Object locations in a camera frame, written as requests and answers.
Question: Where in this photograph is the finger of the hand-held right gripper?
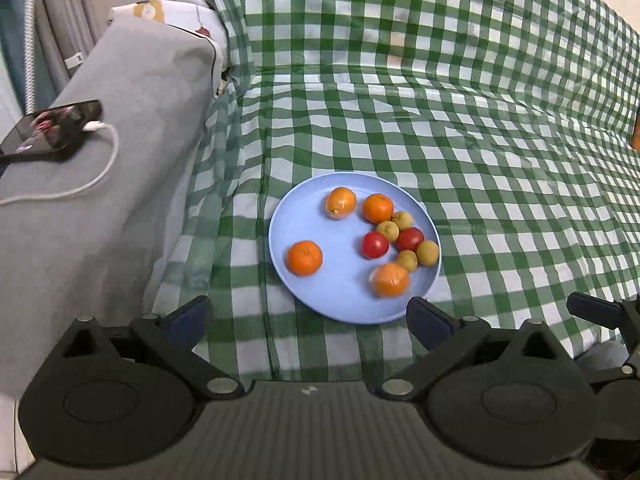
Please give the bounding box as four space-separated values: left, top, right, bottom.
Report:
587 364 640 387
567 292 640 361

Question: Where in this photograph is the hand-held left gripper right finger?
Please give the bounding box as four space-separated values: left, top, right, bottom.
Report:
376 297 576 402

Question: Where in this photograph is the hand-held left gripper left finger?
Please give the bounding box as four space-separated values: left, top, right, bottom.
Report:
45 296 247 401

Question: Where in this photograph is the small orange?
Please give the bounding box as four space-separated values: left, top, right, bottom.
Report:
362 193 395 224
286 240 324 277
370 262 411 298
325 187 358 220

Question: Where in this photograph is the red cherry tomato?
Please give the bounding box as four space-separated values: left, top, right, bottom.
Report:
396 227 426 253
362 231 390 260

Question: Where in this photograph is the light blue plate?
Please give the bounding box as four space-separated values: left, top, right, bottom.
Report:
268 172 442 324

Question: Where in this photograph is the grey armrest cover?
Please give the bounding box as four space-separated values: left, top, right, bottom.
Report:
0 20 228 401

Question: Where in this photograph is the black smartphone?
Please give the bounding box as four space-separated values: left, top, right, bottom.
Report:
0 100 103 163

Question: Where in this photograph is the green checked cloth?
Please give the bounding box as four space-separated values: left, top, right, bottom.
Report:
150 0 640 381

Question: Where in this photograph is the white printed pillow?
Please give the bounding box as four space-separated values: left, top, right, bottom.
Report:
107 0 231 96

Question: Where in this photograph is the grey curtain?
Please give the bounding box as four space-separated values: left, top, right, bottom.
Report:
32 0 116 81

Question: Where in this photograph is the white charging cable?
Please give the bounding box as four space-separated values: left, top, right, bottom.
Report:
0 120 121 206

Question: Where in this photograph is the braided steamer hose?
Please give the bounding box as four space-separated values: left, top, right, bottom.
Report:
22 0 38 113

